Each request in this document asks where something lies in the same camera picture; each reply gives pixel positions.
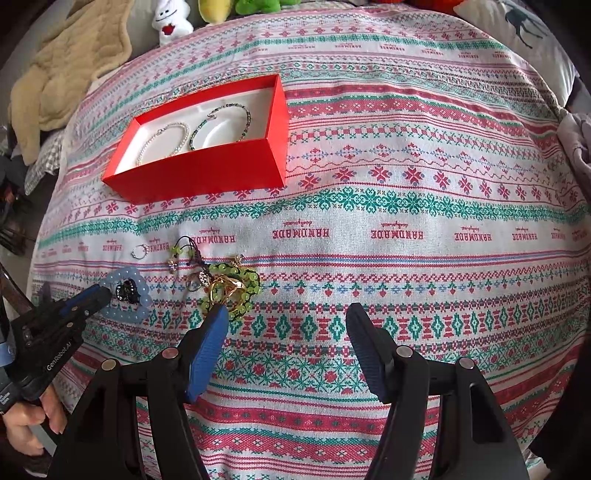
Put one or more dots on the yellow green radish plush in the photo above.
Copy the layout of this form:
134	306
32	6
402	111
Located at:
214	9

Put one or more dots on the person's left hand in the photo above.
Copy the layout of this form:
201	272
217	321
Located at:
27	424

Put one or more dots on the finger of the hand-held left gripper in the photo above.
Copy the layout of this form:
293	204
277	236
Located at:
92	297

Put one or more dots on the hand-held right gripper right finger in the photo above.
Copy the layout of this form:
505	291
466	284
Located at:
365	355

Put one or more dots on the grey crumpled cloth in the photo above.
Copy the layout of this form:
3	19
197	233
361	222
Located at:
577	138

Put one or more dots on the orange pumpkin plush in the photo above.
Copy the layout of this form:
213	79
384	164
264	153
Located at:
434	3

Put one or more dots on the grey checked bedsheet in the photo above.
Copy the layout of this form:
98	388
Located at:
41	161

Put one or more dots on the beige quilted blanket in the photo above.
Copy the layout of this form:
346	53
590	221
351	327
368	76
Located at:
69	69

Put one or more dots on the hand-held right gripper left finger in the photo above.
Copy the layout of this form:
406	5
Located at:
208	355

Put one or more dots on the deer print pillow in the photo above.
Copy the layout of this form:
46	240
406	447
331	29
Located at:
508	27

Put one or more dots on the green tree plush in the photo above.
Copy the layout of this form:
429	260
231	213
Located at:
254	5

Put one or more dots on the small earring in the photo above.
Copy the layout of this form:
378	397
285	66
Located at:
171	265

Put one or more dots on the white plush toy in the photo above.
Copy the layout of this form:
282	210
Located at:
171	18

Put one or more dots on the red jewelry box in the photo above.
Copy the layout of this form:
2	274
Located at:
207	170

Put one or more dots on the printed blanket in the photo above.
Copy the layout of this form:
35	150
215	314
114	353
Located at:
392	230

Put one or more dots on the gold rhinestone charm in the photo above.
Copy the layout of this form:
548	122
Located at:
198	280

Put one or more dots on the black chair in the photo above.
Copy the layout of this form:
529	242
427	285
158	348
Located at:
11	207

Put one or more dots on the black hair claw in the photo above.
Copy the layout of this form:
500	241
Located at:
124	290

